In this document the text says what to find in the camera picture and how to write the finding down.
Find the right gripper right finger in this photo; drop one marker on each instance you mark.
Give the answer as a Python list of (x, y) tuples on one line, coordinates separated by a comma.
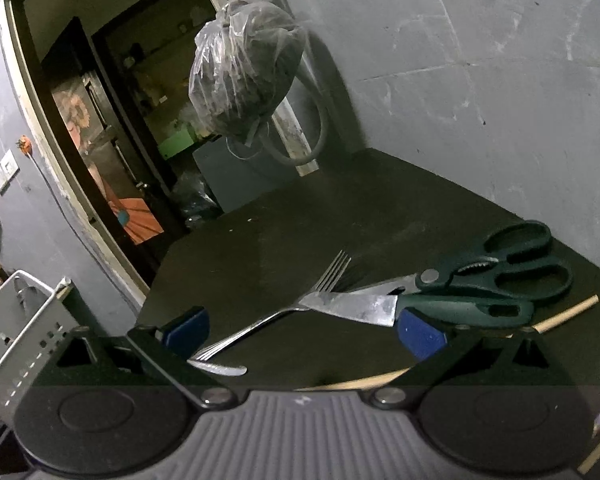
[(437, 348)]

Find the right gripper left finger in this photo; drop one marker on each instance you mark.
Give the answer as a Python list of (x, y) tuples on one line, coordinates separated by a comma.
[(166, 350)]

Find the white perforated utensil basket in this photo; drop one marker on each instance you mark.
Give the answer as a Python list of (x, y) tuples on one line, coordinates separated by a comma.
[(33, 324)]

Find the butter knife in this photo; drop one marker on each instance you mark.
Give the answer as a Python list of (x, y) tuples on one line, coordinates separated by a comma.
[(218, 369)]

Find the wooden chopstick long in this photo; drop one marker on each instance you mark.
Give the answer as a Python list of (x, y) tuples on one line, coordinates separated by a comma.
[(472, 353)]

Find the metal fork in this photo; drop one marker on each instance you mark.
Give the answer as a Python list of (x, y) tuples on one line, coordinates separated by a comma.
[(326, 283)]

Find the green box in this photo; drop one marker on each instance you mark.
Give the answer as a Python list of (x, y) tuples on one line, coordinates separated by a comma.
[(180, 140)]

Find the plastic bag of dark contents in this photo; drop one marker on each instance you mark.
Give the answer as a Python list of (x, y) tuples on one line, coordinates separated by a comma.
[(245, 62)]

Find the green handled scissors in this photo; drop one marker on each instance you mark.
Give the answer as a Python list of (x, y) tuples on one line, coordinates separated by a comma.
[(514, 262)]

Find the white wall switch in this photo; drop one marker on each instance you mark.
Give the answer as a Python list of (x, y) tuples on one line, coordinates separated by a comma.
[(8, 169)]

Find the orange wall hook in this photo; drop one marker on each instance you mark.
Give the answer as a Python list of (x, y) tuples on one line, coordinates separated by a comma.
[(25, 146)]

